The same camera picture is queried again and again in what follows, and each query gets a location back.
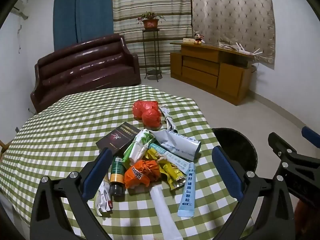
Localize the white and teal packet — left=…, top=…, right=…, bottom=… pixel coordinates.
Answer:
left=161, top=152, right=191, bottom=173

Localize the striped curtain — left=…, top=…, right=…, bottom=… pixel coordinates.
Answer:
left=112, top=0, right=193, bottom=69

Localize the blue curtain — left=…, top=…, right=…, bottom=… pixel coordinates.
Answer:
left=53, top=0, right=115, bottom=52

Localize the dark cardboard box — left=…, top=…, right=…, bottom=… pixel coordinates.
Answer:
left=96, top=122, right=142, bottom=157

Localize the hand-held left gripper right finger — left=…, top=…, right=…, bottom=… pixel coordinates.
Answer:
left=212, top=145, right=295, bottom=240

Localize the black metal plant stand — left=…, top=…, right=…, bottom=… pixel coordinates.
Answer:
left=142, top=29, right=163, bottom=82

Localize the dark red leather sofa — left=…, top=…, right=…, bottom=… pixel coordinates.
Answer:
left=30, top=34, right=141, bottom=113

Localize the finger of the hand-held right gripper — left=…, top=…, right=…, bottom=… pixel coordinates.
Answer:
left=267, top=132, right=300, bottom=173
left=301, top=126, right=320, bottom=143

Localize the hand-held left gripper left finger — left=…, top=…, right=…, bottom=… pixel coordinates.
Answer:
left=30, top=146, right=114, bottom=240

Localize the potted plant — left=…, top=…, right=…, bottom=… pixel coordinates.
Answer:
left=136, top=11, right=166, bottom=30

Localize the light blue tube packet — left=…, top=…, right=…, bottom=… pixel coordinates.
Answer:
left=177, top=162, right=197, bottom=218

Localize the black waste bin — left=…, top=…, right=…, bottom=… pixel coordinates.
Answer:
left=211, top=127, right=258, bottom=174

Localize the grey wall bracket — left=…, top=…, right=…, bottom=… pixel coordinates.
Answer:
left=11, top=0, right=29, bottom=19

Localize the green checkered tablecloth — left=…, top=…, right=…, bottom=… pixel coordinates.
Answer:
left=0, top=84, right=253, bottom=240

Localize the green and white plastic bag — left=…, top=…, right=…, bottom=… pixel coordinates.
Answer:
left=122, top=129, right=155, bottom=167

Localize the green bottle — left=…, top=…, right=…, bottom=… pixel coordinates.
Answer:
left=109, top=156, right=125, bottom=197

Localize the white router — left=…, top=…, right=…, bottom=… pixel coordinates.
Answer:
left=235, top=42, right=263, bottom=57

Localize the wooden cabinet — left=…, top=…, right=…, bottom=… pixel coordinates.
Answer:
left=170, top=42, right=255, bottom=106

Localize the teal tube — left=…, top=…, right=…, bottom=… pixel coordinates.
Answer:
left=147, top=142, right=173, bottom=156

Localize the orange plastic bag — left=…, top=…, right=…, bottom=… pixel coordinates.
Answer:
left=124, top=159, right=160, bottom=190

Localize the red plastic bag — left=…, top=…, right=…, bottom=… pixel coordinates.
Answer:
left=132, top=100, right=162, bottom=128

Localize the white wrapper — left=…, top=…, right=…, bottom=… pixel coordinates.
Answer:
left=94, top=175, right=114, bottom=217

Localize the person's right forearm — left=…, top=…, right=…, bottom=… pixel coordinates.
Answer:
left=293, top=197, right=320, bottom=240

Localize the wooden chair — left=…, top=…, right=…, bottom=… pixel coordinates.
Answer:
left=0, top=140, right=11, bottom=161

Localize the yellow wrapper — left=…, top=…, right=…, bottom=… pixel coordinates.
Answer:
left=146, top=149, right=186, bottom=190

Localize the long white packet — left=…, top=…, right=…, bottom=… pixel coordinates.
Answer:
left=149, top=185, right=184, bottom=240

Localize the beige quilted curtain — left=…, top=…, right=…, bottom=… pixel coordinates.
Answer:
left=191, top=0, right=275, bottom=64

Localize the white mailer bag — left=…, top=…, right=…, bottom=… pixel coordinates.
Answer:
left=150, top=129, right=202, bottom=162

